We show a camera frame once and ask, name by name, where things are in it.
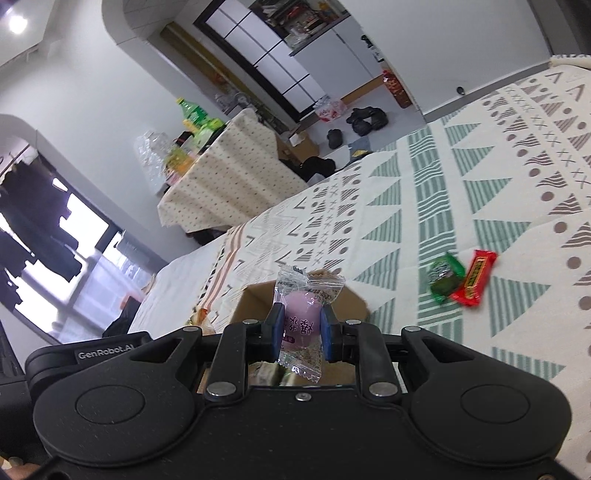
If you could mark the clear plastic bottles pack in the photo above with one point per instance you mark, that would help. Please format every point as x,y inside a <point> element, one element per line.
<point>152,154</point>

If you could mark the black plastic bags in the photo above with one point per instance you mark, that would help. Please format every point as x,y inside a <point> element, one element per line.
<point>367,120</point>

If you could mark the white cabinet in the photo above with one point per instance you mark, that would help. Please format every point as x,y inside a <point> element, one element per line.
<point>337,60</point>

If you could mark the red white bottle pack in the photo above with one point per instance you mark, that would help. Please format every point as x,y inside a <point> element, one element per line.
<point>330,110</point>

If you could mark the small floor cardboard box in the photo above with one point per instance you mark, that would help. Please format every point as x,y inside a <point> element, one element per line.
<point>300,145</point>

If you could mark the dark framed sliding door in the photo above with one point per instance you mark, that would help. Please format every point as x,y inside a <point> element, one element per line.
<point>258,50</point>

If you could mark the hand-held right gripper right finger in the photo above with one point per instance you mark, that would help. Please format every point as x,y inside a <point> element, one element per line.
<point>328,334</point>

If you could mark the dark green candy packet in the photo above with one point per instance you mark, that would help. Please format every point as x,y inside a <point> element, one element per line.
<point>445,277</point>

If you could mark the table with dotted tablecloth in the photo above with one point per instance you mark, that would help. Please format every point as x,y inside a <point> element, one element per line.
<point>231,184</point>

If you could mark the ceiling light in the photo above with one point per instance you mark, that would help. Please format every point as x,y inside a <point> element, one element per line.
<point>17,23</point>

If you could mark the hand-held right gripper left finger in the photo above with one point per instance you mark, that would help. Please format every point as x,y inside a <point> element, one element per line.
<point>277,330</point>

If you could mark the brown cardboard box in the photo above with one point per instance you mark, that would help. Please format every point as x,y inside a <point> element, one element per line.
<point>251,302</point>

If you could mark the yellow drink bottle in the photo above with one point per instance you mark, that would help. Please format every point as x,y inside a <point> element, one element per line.
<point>180,164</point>

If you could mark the purple egg snack packet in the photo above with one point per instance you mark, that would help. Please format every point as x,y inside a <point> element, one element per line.
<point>302,323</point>

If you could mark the hanging dark clothes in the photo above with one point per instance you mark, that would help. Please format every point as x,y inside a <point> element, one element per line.
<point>37,221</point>

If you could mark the patterned green white bed cover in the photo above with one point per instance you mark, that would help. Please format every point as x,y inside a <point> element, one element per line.
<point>485,184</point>

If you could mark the green drink bottle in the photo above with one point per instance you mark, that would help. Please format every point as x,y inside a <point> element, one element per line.
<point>191,113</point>

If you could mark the red candy packet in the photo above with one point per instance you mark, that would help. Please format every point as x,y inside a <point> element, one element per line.
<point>475,279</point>

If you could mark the black backpack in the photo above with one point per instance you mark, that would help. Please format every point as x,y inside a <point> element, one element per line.
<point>318,167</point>

